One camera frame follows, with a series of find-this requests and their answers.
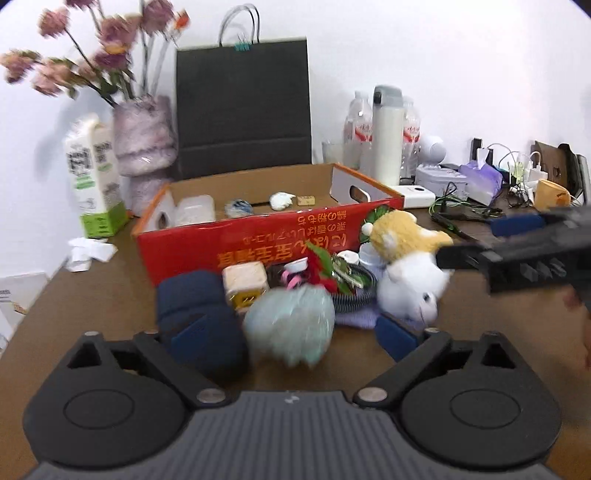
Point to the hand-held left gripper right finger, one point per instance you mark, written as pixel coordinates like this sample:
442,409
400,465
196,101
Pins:
395,337

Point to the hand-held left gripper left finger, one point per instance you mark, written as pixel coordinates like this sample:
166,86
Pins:
189,339

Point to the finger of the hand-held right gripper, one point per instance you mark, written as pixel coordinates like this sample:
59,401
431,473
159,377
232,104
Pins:
517,225
461,258

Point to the navy blue cloth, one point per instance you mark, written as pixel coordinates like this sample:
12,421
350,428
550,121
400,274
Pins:
203,295

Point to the orange and white plush toy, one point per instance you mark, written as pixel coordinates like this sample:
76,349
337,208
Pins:
406,277

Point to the beige cube box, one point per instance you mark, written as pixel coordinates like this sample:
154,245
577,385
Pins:
244,277

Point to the red cardboard box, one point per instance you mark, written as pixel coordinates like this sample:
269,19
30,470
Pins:
194,249

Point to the mint green bath puff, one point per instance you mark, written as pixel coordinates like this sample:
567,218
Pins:
286,323

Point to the brown wooden desktop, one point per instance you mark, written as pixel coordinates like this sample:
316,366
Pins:
111,295

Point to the yellow cup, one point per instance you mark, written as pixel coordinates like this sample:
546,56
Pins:
549,194

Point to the white charger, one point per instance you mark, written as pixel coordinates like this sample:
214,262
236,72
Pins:
535,173

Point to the purple tissue pack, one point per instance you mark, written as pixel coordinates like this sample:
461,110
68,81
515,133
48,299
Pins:
480,182

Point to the brown cardboard piece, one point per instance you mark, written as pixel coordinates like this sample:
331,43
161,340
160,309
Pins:
547,159

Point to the white power bank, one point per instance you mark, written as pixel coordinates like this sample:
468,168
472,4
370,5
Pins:
415,194

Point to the white tin box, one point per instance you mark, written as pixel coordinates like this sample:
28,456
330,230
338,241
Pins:
436,177

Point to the white small bottle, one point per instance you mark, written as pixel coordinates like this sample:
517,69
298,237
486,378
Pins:
369,256

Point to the white round lamp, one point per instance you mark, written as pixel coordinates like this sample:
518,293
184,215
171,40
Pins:
434,147

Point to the pink and black small item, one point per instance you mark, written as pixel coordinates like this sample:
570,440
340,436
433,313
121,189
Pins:
288,279

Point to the white tape roll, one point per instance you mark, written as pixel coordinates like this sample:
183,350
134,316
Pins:
157,221

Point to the white plastic container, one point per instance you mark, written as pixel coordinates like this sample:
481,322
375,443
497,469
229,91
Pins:
196,210

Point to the crumpled white paper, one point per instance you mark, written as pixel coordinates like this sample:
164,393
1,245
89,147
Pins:
90,251

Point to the clear plastic water bottle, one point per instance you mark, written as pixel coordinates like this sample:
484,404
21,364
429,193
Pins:
411,134
358,124

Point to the blue and white ball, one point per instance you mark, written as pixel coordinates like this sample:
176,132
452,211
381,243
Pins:
238,207

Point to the white thermos bottle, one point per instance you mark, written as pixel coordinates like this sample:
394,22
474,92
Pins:
387,138

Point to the small beige tile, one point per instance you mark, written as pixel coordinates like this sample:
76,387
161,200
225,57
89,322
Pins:
305,200

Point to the white shell figure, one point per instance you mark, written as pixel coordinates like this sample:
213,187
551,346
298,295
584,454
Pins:
280,201

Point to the clear glass cup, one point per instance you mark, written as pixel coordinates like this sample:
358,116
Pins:
332,152

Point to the white printed box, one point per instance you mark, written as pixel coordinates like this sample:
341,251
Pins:
14,300

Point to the white and green carton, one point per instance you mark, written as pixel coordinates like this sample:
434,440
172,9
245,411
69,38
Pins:
90,184

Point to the purple marbled vase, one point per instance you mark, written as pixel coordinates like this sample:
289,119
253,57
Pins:
143,134

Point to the black paper bag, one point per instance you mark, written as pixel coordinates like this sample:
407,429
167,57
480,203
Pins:
240,101

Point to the dried pink flowers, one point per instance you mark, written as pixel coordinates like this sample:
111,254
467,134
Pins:
113,32

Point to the black wall plug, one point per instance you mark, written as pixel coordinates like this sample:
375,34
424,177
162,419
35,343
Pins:
476,147

